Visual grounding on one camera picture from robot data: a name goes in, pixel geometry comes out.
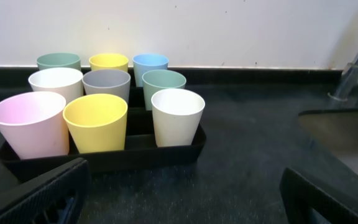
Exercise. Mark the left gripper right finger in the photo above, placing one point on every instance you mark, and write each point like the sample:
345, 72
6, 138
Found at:
306, 202

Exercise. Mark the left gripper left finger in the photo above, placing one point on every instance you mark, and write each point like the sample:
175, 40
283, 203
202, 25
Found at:
51, 193

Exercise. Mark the pink cup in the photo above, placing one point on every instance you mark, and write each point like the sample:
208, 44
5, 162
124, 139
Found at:
33, 130

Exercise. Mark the steel sink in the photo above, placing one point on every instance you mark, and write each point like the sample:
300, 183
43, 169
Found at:
346, 137

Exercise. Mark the yellow cup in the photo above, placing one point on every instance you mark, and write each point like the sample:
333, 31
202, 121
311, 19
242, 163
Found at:
98, 130
109, 62

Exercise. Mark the black tray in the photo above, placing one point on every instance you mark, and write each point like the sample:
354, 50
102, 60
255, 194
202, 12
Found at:
141, 155

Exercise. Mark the white cup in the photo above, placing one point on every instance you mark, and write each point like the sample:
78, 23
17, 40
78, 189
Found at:
57, 84
176, 124

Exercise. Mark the grey cup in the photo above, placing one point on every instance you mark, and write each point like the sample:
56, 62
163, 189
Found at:
107, 85

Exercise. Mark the steel tap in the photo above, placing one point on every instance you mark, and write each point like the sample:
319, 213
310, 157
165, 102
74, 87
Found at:
350, 77

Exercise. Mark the dark green cup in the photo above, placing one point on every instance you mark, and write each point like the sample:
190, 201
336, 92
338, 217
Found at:
59, 60

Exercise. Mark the light green cup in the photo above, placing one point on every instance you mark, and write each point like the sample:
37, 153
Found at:
162, 82

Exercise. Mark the blue cup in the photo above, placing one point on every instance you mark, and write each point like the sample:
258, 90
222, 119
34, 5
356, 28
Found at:
149, 65

